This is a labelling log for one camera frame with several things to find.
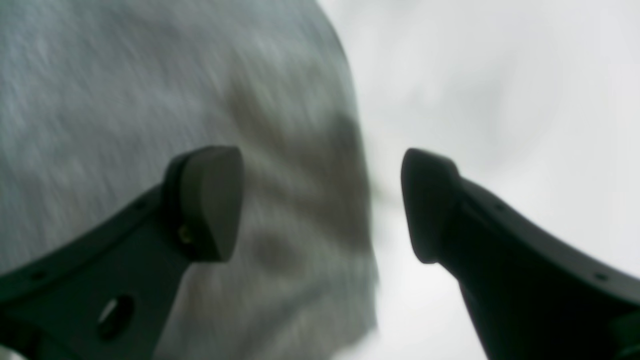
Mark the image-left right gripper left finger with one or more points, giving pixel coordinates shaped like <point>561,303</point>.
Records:
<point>107,294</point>

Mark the image-left right gripper right finger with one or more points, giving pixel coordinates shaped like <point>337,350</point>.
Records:
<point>530,296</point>

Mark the grey T-shirt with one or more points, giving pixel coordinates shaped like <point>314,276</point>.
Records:
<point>97,96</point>

